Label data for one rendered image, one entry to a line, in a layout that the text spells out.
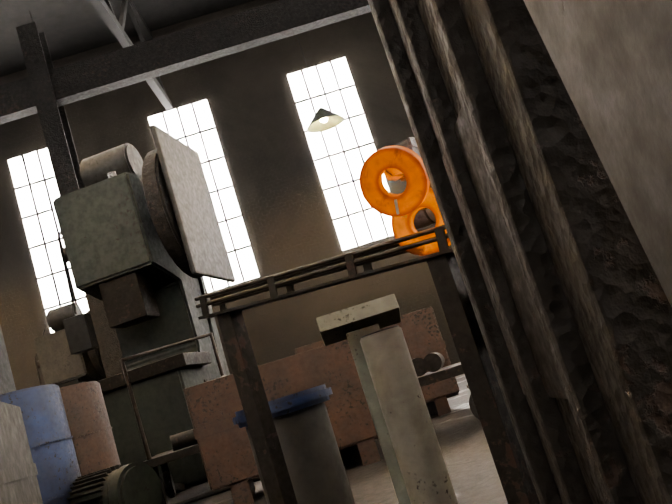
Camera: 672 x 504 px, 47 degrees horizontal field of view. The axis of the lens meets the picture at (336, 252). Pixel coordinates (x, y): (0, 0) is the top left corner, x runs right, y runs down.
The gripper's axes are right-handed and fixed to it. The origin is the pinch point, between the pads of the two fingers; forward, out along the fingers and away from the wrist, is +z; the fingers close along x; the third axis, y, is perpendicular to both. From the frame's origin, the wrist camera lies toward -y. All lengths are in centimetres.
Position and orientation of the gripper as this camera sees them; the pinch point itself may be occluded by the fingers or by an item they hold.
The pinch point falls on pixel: (390, 173)
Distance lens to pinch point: 173.0
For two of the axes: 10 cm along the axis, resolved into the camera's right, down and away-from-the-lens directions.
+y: -3.7, -9.2, 1.1
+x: 7.5, -3.7, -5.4
